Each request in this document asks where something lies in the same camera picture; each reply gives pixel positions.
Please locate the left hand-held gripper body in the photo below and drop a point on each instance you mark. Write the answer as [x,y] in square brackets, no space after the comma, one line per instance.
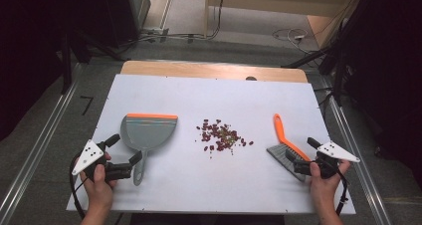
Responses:
[87,156]

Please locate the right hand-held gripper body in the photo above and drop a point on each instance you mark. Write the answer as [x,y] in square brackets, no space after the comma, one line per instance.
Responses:
[338,151]

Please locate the grey dustpan with orange edge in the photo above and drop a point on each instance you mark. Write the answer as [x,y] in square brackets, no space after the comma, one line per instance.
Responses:
[149,132]

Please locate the orange brush with grey bristles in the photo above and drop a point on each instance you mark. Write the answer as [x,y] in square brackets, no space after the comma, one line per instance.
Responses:
[280,128]

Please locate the pile of red beans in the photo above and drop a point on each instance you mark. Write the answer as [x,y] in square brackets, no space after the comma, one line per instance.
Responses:
[219,135]

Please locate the person's left hand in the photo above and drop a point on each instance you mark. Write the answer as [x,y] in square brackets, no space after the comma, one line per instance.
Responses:
[99,188]

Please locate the person's right hand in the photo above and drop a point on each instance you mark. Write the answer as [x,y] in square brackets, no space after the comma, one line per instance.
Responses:
[325,188]

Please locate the white board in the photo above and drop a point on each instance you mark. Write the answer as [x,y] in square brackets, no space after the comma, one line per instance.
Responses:
[199,185]

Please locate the black tripod stand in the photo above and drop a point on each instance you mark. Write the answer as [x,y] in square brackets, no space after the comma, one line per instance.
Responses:
[338,69]
[66,62]

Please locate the dark table grommet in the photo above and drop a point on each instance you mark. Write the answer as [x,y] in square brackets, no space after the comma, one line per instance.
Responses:
[251,78]

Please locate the wooden table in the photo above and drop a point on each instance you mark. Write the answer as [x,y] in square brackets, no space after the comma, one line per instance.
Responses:
[199,70]

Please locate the black cabinet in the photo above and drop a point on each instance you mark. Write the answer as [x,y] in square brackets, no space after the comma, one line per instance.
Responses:
[122,12]

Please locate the light wooden furniture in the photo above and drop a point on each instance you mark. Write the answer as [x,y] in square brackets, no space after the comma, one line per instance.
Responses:
[282,1]

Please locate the metal floor rail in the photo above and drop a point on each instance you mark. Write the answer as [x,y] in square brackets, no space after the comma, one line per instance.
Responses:
[40,135]
[358,158]

